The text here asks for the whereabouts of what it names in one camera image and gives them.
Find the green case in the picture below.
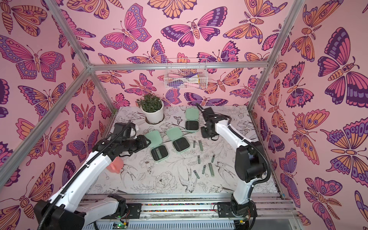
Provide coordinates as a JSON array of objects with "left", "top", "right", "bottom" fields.
[
  {"left": 185, "top": 108, "right": 199, "bottom": 133},
  {"left": 145, "top": 130, "right": 169, "bottom": 163},
  {"left": 166, "top": 127, "right": 190, "bottom": 153}
]

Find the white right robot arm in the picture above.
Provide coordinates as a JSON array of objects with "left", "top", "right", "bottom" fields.
[{"left": 196, "top": 103, "right": 271, "bottom": 218}]

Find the green nail clipper small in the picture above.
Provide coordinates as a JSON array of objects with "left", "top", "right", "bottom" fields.
[{"left": 193, "top": 170, "right": 200, "bottom": 179}]

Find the green nail clipper long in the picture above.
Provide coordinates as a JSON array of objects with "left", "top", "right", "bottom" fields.
[{"left": 209, "top": 163, "right": 215, "bottom": 177}]

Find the pink plastic toy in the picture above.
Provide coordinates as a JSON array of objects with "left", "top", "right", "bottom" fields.
[{"left": 106, "top": 157, "right": 124, "bottom": 174}]

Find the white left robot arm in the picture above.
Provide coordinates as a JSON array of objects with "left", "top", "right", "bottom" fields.
[{"left": 34, "top": 121, "right": 151, "bottom": 230}]

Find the white wire wall basket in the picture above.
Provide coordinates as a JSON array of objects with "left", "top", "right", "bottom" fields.
[{"left": 163, "top": 58, "right": 209, "bottom": 90}]

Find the potted green plant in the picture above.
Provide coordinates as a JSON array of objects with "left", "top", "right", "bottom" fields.
[{"left": 136, "top": 94, "right": 164, "bottom": 125}]

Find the green nail tool upper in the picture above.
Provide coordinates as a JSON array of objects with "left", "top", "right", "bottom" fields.
[{"left": 198, "top": 140, "right": 204, "bottom": 151}]

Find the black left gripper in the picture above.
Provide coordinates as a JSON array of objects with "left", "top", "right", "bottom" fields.
[{"left": 122, "top": 135, "right": 152, "bottom": 154}]

